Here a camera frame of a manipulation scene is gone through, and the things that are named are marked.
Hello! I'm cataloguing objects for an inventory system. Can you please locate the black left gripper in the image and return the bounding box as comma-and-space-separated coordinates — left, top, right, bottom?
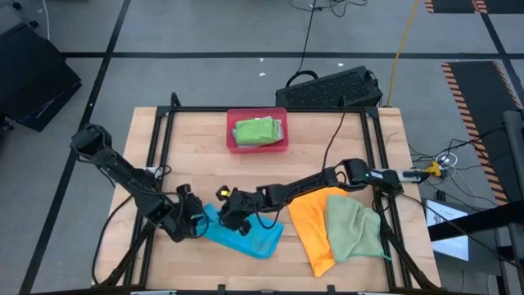
163, 184, 210, 243

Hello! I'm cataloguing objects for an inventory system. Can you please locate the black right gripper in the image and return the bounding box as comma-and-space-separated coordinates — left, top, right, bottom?
216, 187, 263, 237

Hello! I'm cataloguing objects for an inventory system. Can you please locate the blue microfiber towel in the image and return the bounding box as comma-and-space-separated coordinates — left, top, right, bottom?
196, 203, 285, 260

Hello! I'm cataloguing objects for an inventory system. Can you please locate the orange microfiber towel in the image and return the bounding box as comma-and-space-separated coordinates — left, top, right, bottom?
287, 187, 349, 279

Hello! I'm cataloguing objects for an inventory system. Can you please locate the bright green microfiber towel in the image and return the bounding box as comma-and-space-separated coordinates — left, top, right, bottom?
233, 117, 280, 147

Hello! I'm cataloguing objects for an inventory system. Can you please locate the grey microfiber towel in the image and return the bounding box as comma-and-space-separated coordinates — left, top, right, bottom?
231, 116, 285, 148

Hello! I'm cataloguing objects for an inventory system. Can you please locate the pale green microfiber towel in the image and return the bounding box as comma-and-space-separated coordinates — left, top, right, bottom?
325, 195, 392, 263

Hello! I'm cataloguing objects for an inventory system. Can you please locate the red plastic bin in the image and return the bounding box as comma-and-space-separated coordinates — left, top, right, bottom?
225, 107, 290, 155

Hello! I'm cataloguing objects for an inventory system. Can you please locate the black perforated computer case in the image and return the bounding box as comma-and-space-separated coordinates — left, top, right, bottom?
274, 65, 384, 110

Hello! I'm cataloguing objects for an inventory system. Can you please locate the large black box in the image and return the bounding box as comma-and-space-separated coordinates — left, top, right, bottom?
0, 22, 83, 133

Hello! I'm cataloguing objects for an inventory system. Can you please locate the laptop with white screen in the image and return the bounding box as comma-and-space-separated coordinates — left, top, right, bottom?
425, 198, 470, 262

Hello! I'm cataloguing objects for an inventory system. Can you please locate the black metal stand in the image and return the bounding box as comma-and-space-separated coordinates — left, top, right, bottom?
427, 109, 524, 295

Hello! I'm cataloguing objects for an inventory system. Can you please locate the black striped floor mat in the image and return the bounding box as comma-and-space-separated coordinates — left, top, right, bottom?
440, 60, 524, 206
424, 0, 524, 15

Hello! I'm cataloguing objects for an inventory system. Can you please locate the black right camera cable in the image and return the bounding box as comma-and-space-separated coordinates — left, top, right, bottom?
251, 204, 286, 230

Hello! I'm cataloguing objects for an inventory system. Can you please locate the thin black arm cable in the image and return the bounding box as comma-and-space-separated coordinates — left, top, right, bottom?
320, 96, 347, 175

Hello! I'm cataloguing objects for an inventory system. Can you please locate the black hanging cable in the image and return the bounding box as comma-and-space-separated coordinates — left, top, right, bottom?
285, 0, 368, 88

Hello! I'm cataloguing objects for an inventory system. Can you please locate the yellow cable connector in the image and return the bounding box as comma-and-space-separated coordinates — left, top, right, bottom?
425, 161, 445, 177

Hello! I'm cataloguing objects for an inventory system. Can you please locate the thick yellow hanging cable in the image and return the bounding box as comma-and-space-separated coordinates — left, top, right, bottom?
386, 0, 421, 107

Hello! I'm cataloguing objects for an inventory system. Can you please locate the white floor cable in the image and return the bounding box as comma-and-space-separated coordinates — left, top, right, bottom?
40, 0, 51, 42

